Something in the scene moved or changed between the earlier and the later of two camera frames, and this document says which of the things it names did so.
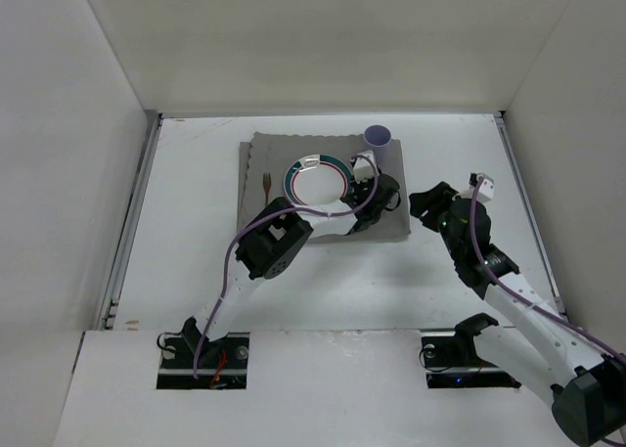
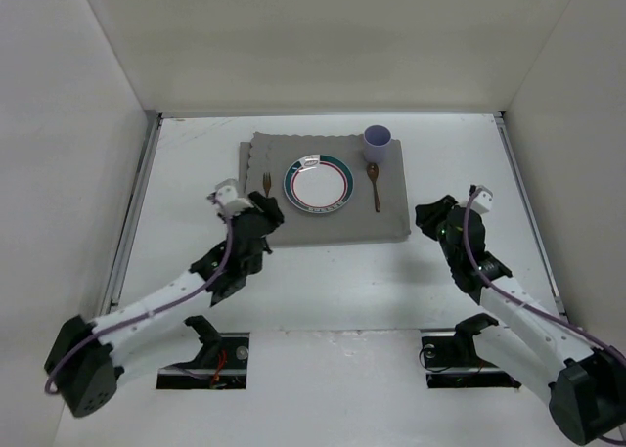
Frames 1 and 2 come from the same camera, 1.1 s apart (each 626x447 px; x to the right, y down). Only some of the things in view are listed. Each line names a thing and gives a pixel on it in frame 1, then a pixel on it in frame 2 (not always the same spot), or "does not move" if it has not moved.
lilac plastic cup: [379, 140] does not move
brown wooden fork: [266, 182] does not move
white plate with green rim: [309, 180] does not move
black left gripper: [380, 193] to [259, 215]
